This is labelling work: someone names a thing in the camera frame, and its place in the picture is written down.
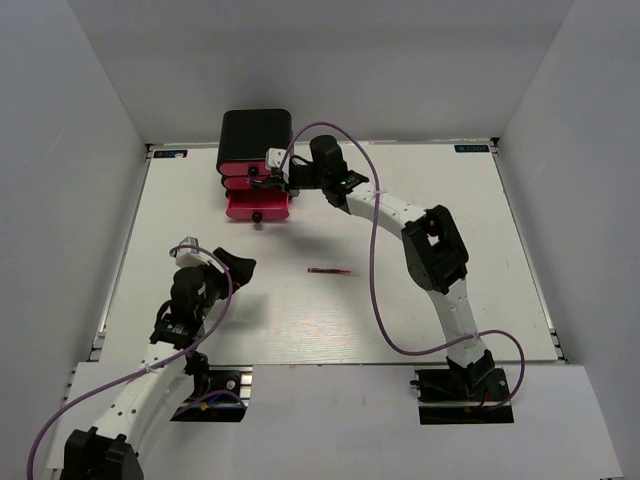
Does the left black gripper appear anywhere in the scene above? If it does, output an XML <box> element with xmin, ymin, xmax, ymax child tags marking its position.
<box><xmin>197</xmin><ymin>247</ymin><xmax>256</xmax><ymax>320</ymax></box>

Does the pink bottom drawer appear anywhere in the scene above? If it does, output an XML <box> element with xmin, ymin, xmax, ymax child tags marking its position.
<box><xmin>226</xmin><ymin>190</ymin><xmax>289</xmax><ymax>223</ymax></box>

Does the pink drawer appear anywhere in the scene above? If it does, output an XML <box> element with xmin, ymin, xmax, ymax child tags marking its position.
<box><xmin>217</xmin><ymin>160</ymin><xmax>271</xmax><ymax>177</ymax></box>
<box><xmin>221</xmin><ymin>176</ymin><xmax>256</xmax><ymax>191</ymax></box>
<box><xmin>226</xmin><ymin>190</ymin><xmax>289</xmax><ymax>223</ymax></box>

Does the pink top drawer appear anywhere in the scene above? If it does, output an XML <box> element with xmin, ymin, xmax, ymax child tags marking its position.
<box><xmin>217</xmin><ymin>160</ymin><xmax>271</xmax><ymax>177</ymax></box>

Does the red pen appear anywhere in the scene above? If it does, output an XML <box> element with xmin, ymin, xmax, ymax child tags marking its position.
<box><xmin>307</xmin><ymin>267</ymin><xmax>357</xmax><ymax>276</ymax></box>

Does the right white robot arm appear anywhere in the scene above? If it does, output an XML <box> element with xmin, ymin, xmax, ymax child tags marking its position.
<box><xmin>250</xmin><ymin>135</ymin><xmax>495</xmax><ymax>399</ymax></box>

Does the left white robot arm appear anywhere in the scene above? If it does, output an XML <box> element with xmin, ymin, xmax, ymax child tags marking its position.
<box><xmin>61</xmin><ymin>238</ymin><xmax>257</xmax><ymax>479</ymax></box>

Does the black drawer cabinet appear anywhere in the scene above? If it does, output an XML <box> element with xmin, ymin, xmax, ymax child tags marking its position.
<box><xmin>216</xmin><ymin>109</ymin><xmax>292</xmax><ymax>170</ymax></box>

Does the left blue corner label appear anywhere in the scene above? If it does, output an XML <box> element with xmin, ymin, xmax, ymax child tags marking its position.
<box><xmin>153</xmin><ymin>149</ymin><xmax>188</xmax><ymax>159</ymax></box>

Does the blue corner label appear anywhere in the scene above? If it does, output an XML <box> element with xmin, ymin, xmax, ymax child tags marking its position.
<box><xmin>454</xmin><ymin>144</ymin><xmax>490</xmax><ymax>153</ymax></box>
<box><xmin>153</xmin><ymin>149</ymin><xmax>188</xmax><ymax>159</ymax></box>

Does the right blue corner label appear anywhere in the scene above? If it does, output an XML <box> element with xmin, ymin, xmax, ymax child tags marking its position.
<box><xmin>454</xmin><ymin>144</ymin><xmax>490</xmax><ymax>153</ymax></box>

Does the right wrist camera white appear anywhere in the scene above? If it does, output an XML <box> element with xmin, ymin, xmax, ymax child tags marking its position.
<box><xmin>265</xmin><ymin>148</ymin><xmax>289</xmax><ymax>183</ymax></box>

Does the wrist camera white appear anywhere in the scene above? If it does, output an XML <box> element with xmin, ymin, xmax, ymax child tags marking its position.
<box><xmin>169</xmin><ymin>236</ymin><xmax>212</xmax><ymax>268</ymax></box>
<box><xmin>265</xmin><ymin>148</ymin><xmax>289</xmax><ymax>183</ymax></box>

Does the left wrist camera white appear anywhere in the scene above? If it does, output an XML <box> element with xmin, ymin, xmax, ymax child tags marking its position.
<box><xmin>169</xmin><ymin>236</ymin><xmax>212</xmax><ymax>268</ymax></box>

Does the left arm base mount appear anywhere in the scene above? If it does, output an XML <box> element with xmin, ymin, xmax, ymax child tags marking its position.
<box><xmin>172</xmin><ymin>353</ymin><xmax>253</xmax><ymax>423</ymax></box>

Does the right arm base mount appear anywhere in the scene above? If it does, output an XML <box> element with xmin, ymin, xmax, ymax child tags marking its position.
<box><xmin>409</xmin><ymin>368</ymin><xmax>514</xmax><ymax>425</ymax></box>

